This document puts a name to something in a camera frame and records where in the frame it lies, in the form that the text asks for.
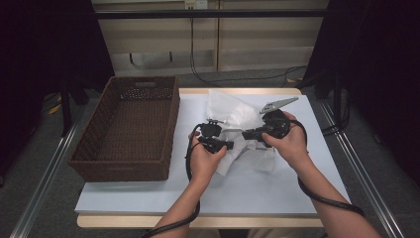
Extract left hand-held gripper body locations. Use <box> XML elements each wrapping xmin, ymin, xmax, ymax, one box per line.
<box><xmin>197</xmin><ymin>119</ymin><xmax>227</xmax><ymax>154</ymax></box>

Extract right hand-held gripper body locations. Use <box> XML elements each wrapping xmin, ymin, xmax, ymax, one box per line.
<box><xmin>260</xmin><ymin>96</ymin><xmax>300</xmax><ymax>139</ymax></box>

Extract white cloth garment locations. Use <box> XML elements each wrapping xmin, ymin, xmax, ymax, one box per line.
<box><xmin>216</xmin><ymin>145</ymin><xmax>252</xmax><ymax>177</ymax></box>

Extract white towel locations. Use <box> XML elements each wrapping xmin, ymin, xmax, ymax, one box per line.
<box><xmin>206</xmin><ymin>88</ymin><xmax>276</xmax><ymax>177</ymax></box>

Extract brown wicker basket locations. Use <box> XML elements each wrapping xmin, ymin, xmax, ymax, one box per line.
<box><xmin>67</xmin><ymin>75</ymin><xmax>181</xmax><ymax>182</ymax></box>

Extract person's right hand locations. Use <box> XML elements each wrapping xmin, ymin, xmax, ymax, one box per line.
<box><xmin>262</xmin><ymin>111</ymin><xmax>313</xmax><ymax>172</ymax></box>

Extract person's left hand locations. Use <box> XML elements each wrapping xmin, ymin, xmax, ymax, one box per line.
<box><xmin>188</xmin><ymin>131</ymin><xmax>228</xmax><ymax>186</ymax></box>

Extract beige wooden cabinet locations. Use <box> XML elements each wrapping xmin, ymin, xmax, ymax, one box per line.
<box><xmin>91</xmin><ymin>0</ymin><xmax>330</xmax><ymax>77</ymax></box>

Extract person's beige trousers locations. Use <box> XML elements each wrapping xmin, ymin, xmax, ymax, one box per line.
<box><xmin>246</xmin><ymin>228</ymin><xmax>326</xmax><ymax>238</ymax></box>

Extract dark curtain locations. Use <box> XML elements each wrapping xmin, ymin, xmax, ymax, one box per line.
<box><xmin>0</xmin><ymin>0</ymin><xmax>115</xmax><ymax>186</ymax></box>
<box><xmin>303</xmin><ymin>0</ymin><xmax>420</xmax><ymax>186</ymax></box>

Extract black horizontal metal bar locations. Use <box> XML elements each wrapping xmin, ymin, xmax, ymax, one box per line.
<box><xmin>93</xmin><ymin>9</ymin><xmax>331</xmax><ymax>19</ymax></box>

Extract white power outlet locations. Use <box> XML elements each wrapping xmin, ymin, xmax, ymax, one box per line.
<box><xmin>184</xmin><ymin>0</ymin><xmax>209</xmax><ymax>10</ymax></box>

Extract black metal stand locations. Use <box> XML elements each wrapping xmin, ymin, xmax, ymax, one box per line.
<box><xmin>58</xmin><ymin>75</ymin><xmax>90</xmax><ymax>138</ymax></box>

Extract yellow floor tape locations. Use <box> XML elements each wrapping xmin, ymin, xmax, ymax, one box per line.
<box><xmin>48</xmin><ymin>95</ymin><xmax>63</xmax><ymax>116</ymax></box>

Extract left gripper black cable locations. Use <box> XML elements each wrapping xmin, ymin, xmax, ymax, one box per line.
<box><xmin>142</xmin><ymin>123</ymin><xmax>203</xmax><ymax>238</ymax></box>

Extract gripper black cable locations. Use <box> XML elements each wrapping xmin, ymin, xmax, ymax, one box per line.
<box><xmin>290</xmin><ymin>119</ymin><xmax>366</xmax><ymax>217</ymax></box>
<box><xmin>142</xmin><ymin>123</ymin><xmax>203</xmax><ymax>238</ymax></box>

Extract black floor cables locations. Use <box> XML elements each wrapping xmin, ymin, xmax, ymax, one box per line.
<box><xmin>321</xmin><ymin>95</ymin><xmax>352</xmax><ymax>137</ymax></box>

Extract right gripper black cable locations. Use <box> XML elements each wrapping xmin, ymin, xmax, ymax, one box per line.
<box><xmin>290</xmin><ymin>119</ymin><xmax>366</xmax><ymax>217</ymax></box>

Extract thin black wall cable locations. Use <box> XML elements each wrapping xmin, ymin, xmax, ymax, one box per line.
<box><xmin>189</xmin><ymin>9</ymin><xmax>308</xmax><ymax>87</ymax></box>

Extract aluminium floor rail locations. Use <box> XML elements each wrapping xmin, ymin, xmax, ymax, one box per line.
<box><xmin>9</xmin><ymin>122</ymin><xmax>80</xmax><ymax>238</ymax></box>
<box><xmin>318</xmin><ymin>102</ymin><xmax>405</xmax><ymax>238</ymax></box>

